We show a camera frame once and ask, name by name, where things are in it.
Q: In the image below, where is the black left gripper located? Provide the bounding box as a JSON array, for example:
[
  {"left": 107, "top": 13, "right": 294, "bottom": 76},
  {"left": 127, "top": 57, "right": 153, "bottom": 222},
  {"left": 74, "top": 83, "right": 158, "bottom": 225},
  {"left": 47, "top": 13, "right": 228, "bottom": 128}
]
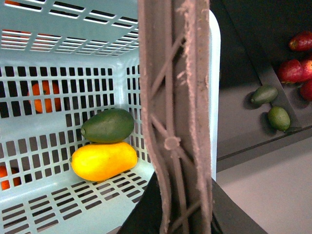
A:
[{"left": 116, "top": 170, "right": 269, "bottom": 234}]

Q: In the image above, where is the yellow mango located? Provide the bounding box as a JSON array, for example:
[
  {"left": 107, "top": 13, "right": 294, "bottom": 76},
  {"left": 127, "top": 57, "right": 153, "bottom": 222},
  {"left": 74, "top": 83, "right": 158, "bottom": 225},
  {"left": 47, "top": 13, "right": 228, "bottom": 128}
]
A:
[{"left": 71, "top": 142, "right": 138, "bottom": 181}]

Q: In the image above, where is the light blue plastic basket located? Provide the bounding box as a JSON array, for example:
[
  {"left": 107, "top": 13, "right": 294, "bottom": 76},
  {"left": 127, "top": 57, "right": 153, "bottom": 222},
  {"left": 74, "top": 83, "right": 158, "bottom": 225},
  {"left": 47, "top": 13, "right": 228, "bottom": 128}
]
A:
[{"left": 0, "top": 0, "right": 220, "bottom": 234}]

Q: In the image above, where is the brown basket handle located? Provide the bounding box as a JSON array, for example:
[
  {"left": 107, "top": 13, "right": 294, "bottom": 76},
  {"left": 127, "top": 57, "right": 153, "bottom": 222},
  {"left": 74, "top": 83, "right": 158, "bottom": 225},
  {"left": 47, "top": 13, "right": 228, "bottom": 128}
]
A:
[{"left": 138, "top": 0, "right": 213, "bottom": 234}]

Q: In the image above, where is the orange behind basket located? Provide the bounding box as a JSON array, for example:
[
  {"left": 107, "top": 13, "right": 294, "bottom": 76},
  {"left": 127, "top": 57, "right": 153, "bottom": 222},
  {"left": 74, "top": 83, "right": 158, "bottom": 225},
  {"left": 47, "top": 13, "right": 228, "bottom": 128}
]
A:
[{"left": 27, "top": 80, "right": 61, "bottom": 113}]

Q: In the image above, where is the dark green avocado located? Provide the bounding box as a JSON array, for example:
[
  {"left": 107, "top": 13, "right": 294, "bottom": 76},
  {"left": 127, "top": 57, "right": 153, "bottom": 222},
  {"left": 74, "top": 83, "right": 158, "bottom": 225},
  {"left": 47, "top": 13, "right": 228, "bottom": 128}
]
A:
[{"left": 250, "top": 85, "right": 278, "bottom": 105}]

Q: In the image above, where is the orange lower left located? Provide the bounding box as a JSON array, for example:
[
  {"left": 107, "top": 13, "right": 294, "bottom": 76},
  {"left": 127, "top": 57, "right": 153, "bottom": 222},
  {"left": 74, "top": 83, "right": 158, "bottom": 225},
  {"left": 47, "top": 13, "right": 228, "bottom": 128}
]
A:
[{"left": 0, "top": 166, "right": 21, "bottom": 191}]

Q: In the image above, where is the red apple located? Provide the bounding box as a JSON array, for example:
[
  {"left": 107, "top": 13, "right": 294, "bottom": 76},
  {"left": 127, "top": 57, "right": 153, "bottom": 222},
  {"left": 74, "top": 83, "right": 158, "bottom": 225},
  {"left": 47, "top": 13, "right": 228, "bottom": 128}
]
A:
[
  {"left": 300, "top": 79, "right": 312, "bottom": 101},
  {"left": 277, "top": 59, "right": 303, "bottom": 83},
  {"left": 300, "top": 59, "right": 312, "bottom": 82},
  {"left": 288, "top": 31, "right": 312, "bottom": 52}
]

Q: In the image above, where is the black produce display shelf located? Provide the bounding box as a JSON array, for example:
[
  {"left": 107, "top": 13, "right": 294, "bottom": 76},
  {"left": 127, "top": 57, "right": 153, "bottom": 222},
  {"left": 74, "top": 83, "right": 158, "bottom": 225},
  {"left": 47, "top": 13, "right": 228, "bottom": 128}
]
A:
[{"left": 211, "top": 0, "right": 312, "bottom": 172}]

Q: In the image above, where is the red apple top right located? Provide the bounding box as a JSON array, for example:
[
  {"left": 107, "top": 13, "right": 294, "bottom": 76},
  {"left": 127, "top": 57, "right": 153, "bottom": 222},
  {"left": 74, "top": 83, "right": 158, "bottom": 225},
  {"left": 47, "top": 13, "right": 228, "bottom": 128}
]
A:
[{"left": 288, "top": 31, "right": 312, "bottom": 52}]

